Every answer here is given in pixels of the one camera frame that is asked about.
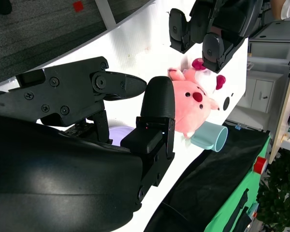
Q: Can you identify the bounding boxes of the black shoe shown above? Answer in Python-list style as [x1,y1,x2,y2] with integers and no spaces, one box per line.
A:
[0,0,13,15]

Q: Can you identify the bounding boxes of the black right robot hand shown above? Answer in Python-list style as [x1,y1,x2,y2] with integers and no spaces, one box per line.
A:
[0,56,176,232]

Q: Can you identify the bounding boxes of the red floor marker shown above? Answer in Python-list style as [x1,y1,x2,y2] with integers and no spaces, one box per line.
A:
[72,0,85,12]

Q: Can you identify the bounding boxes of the wooden shelf unit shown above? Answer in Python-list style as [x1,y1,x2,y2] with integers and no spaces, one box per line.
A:
[268,60,290,165]

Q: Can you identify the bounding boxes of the black table grommet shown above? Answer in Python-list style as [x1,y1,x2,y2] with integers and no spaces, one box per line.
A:
[222,96,231,111]

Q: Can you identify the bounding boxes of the pink plush doll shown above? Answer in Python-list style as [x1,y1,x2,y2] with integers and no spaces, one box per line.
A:
[168,58,227,140]

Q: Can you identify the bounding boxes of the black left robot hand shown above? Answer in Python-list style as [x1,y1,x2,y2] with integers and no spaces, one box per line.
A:
[168,0,264,73]

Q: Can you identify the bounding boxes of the teal plastic cup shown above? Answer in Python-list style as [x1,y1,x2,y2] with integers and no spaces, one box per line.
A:
[190,121,229,153]

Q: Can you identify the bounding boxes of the purple plate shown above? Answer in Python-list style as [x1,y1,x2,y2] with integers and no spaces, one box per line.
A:
[108,124,135,147]

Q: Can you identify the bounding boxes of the grey desk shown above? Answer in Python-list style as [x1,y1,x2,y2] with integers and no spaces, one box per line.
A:
[248,19,290,58]

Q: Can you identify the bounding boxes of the black cloth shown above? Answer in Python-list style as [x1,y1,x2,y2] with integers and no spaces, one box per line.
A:
[144,122,271,232]

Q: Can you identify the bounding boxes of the red tape roll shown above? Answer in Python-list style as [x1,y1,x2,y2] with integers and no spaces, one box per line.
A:
[253,156,268,174]

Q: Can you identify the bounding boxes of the green leafy plant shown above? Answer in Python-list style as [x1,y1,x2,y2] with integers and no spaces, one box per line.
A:
[256,148,290,232]

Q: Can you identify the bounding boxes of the person's forearm white sleeve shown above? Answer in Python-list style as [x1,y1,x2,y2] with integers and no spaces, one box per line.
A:
[272,0,290,20]

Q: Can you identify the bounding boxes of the white cabinet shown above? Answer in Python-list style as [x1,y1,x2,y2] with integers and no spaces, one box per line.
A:
[239,38,290,132]

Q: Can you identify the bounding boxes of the green cloth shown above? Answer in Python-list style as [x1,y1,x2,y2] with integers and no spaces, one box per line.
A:
[204,135,273,232]

